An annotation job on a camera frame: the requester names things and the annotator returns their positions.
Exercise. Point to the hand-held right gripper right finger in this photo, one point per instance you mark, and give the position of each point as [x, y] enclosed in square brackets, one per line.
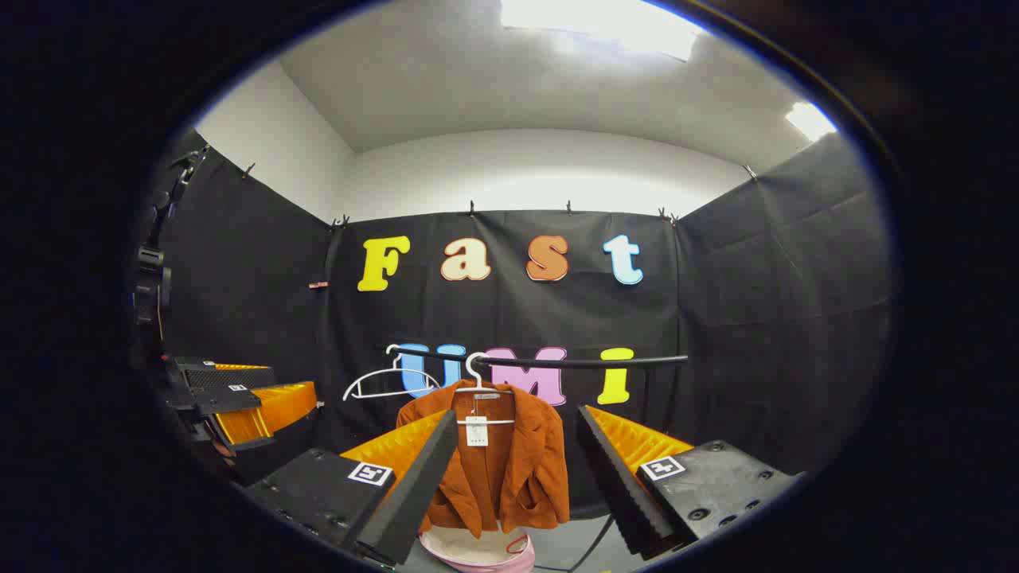
[617, 485]

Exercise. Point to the black clothes rail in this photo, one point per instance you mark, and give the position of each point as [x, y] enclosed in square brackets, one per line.
[573, 363]

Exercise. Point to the row of small backdrop clips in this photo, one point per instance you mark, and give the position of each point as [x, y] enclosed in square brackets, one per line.
[568, 208]

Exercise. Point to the white plastic clothes hanger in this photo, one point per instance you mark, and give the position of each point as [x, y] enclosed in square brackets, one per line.
[497, 422]
[396, 362]

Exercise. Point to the pink and white laundry hamper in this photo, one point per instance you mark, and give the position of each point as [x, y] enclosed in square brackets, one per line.
[470, 549]

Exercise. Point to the large ceiling light panel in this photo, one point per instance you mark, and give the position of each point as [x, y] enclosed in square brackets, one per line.
[597, 24]

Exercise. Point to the small ceiling light panel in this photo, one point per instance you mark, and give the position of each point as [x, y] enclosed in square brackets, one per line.
[810, 121]

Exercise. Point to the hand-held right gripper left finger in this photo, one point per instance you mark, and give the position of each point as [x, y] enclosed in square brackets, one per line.
[414, 501]

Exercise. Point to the black backdrop cloth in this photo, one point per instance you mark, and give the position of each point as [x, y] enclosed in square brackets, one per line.
[756, 318]

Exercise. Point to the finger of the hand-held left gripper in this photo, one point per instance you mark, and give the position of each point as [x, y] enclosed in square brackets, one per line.
[215, 382]
[271, 410]

